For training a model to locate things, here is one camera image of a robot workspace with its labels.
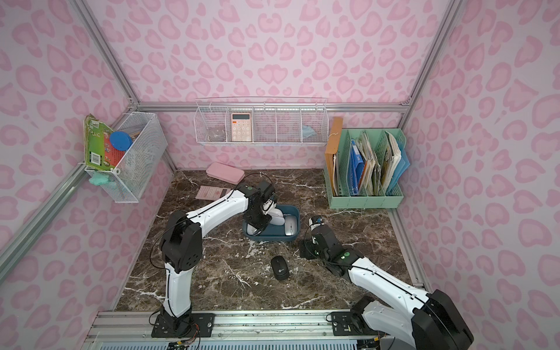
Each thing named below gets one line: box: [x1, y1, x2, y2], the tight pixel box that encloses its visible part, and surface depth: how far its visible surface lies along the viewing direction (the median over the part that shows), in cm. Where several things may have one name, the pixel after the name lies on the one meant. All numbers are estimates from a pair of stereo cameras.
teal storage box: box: [242, 204, 301, 243], surface depth 95 cm
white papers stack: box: [381, 131, 402, 193], surface depth 95 cm
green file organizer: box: [323, 128, 411, 209], surface depth 99 cm
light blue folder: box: [385, 142, 411, 195], surface depth 94 cm
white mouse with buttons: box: [266, 203, 286, 226], surface depth 97 cm
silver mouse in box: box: [284, 215, 299, 237], surface depth 97 cm
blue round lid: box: [109, 131, 133, 151], surface depth 76 cm
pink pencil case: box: [205, 161, 245, 185], surface depth 120 cm
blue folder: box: [347, 138, 365, 196], surface depth 96 cm
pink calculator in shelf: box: [231, 112, 253, 143], surface depth 97 cm
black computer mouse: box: [270, 255, 290, 281], surface depth 87 cm
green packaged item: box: [83, 113, 125, 170], surface depth 72 cm
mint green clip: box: [88, 172, 110, 186], surface depth 65 cm
